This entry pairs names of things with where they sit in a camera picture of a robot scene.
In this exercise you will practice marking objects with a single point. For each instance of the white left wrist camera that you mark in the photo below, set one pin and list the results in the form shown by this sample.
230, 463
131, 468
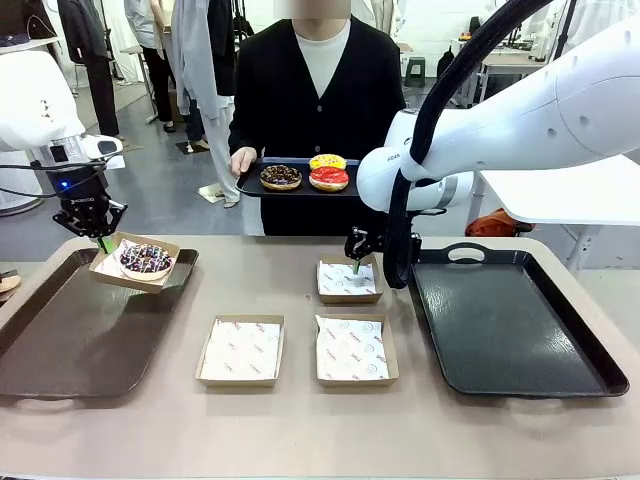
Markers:
102, 146

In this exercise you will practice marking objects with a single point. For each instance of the person's right hand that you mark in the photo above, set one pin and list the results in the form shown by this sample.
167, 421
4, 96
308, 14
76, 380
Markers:
242, 160

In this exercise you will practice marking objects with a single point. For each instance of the paper sheet on floor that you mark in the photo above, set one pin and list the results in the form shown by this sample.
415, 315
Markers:
210, 192

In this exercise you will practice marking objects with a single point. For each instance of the grey green stool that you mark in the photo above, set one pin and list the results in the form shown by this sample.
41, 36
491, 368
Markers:
415, 70

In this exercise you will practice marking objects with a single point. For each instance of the white hanging garment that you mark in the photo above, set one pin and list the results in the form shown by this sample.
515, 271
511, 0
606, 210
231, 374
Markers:
600, 20

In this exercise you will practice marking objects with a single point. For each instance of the brown cardboard food box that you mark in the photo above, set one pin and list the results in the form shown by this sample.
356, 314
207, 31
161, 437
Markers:
125, 285
350, 384
350, 298
240, 382

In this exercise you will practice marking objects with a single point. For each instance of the person in black trousers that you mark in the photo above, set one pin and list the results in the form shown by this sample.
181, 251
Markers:
160, 90

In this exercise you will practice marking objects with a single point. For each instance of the black bag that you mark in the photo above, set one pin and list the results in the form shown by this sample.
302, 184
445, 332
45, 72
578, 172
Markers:
445, 62

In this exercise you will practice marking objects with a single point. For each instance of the red glazed donut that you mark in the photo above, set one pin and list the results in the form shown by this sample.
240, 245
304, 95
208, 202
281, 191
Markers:
328, 177

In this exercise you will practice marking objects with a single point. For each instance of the person in black cardigan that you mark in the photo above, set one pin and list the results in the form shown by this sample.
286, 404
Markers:
280, 100

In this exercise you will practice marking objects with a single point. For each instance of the person's right forearm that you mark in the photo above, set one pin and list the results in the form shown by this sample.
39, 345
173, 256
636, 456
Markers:
244, 130

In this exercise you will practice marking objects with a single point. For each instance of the light wooden work table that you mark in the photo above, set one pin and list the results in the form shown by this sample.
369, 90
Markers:
510, 62

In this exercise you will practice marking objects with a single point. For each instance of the white table top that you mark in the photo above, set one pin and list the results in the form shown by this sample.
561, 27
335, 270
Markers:
575, 195

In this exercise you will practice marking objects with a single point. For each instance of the orange bag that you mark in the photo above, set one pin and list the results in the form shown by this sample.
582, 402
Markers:
492, 225

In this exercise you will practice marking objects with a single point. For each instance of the white round pedestal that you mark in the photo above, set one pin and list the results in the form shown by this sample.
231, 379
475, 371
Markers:
20, 200

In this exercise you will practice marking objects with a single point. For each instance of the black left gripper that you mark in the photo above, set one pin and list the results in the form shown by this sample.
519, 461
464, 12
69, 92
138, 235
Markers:
80, 190

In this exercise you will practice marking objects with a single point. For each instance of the black serving tray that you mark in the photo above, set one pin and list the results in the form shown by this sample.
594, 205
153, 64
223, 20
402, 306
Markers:
250, 182

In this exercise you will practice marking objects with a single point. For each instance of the chocolate donut with coloured sprinkles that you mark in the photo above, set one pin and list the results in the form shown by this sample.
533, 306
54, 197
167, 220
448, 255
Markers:
145, 260

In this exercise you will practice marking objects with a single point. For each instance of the person in grey cardigan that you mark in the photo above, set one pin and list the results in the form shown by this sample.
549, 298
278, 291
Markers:
200, 60

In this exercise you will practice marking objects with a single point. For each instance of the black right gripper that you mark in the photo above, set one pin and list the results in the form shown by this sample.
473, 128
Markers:
377, 244

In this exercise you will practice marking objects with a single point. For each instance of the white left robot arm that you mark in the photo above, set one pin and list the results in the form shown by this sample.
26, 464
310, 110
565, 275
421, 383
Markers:
30, 100

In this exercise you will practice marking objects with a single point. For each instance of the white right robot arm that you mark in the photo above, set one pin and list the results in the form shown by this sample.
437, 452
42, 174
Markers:
500, 125

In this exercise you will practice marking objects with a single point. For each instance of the chocolate donut with nut bits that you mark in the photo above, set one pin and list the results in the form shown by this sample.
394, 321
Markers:
280, 177

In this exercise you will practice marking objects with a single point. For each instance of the yellow glazed donut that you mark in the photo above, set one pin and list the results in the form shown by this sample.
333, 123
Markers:
327, 161

